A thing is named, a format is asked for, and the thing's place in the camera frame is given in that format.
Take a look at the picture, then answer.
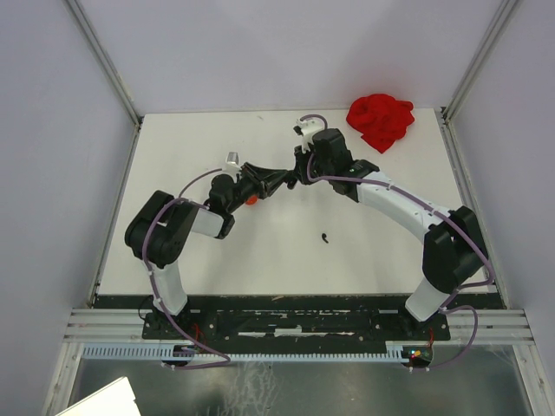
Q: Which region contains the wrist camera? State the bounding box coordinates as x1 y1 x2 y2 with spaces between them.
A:
225 152 240 172
293 114 328 153

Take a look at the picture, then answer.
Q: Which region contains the aluminium front rail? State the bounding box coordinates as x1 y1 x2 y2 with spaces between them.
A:
63 309 535 346

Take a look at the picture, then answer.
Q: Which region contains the white paper sheet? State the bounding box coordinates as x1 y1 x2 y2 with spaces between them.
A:
59 377 140 416

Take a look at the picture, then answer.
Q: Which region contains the black round earbud case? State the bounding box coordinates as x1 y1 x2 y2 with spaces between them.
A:
284 171 297 190

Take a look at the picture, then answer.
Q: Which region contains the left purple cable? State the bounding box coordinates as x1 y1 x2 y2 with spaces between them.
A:
141 169 233 372

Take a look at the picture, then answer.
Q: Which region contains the left aluminium frame post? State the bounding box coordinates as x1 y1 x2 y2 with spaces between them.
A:
64 0 144 127

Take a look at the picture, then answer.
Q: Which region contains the red crumpled cloth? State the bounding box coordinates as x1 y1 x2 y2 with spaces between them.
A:
346 94 415 153

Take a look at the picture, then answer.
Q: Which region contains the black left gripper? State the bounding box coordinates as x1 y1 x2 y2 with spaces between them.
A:
227 162 290 213

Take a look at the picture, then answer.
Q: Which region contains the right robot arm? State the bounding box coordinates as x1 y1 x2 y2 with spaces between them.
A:
294 126 493 339

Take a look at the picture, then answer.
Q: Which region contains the white slotted cable duct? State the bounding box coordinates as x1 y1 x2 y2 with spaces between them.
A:
81 342 415 363

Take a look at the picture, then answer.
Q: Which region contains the aluminium frame post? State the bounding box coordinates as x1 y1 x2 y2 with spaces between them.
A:
64 0 144 127
441 0 521 122

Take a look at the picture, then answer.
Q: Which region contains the right aluminium frame post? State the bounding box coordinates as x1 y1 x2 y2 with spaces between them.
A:
441 0 521 122

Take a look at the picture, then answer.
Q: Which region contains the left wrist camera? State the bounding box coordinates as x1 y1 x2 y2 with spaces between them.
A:
225 152 240 172

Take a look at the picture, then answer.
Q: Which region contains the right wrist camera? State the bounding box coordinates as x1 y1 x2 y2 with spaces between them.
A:
293 114 328 153

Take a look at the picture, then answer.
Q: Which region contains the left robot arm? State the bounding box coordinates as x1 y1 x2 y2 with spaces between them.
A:
124 163 296 338

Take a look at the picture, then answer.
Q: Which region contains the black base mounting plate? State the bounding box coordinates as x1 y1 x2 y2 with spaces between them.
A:
143 309 451 341

